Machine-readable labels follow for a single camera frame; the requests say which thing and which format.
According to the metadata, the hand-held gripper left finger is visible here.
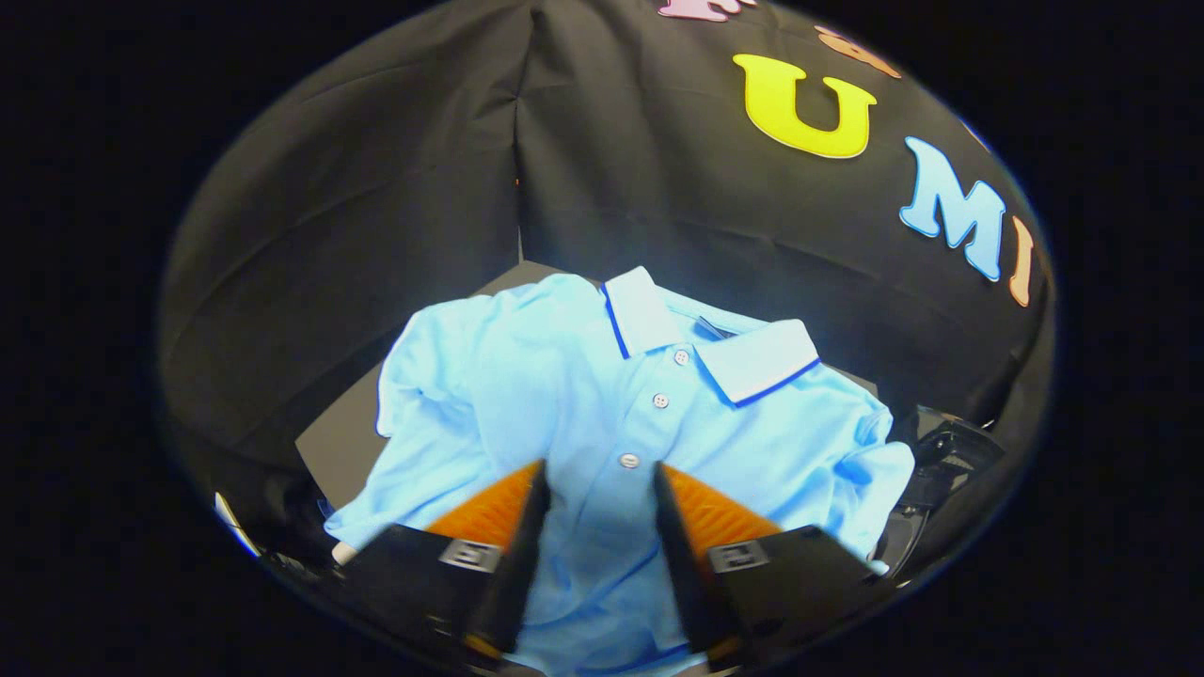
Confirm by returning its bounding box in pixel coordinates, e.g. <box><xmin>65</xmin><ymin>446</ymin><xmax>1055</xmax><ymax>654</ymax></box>
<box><xmin>343</xmin><ymin>459</ymin><xmax>552</xmax><ymax>665</ymax></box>

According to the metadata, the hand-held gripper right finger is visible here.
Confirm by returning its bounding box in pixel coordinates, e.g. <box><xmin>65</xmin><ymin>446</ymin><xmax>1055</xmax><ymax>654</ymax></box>
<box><xmin>652</xmin><ymin>461</ymin><xmax>895</xmax><ymax>671</ymax></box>

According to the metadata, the dark grey cabinet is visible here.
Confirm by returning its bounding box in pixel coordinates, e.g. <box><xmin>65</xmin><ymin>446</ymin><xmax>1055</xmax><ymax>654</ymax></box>
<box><xmin>294</xmin><ymin>260</ymin><xmax>880</xmax><ymax>513</ymax></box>

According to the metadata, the dark transparent washing machine lid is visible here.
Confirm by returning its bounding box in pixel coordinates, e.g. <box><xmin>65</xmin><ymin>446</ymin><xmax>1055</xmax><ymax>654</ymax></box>
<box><xmin>894</xmin><ymin>404</ymin><xmax>1007</xmax><ymax>513</ymax></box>

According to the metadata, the light blue polo shirt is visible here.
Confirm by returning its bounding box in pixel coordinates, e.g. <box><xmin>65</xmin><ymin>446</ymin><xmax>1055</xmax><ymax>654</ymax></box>
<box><xmin>325</xmin><ymin>266</ymin><xmax>915</xmax><ymax>677</ymax></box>

